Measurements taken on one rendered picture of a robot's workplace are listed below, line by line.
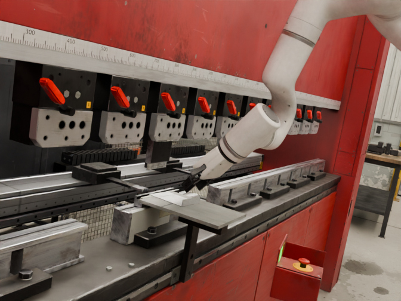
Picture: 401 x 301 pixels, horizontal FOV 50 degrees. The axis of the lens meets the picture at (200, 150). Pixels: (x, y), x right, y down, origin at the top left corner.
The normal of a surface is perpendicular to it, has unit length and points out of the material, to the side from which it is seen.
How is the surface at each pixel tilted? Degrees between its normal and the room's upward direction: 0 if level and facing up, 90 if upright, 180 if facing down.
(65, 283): 0
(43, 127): 90
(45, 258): 90
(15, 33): 90
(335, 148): 90
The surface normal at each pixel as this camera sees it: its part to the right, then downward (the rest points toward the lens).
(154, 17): 0.85, 0.21
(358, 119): -0.49, 0.05
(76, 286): 0.16, -0.98
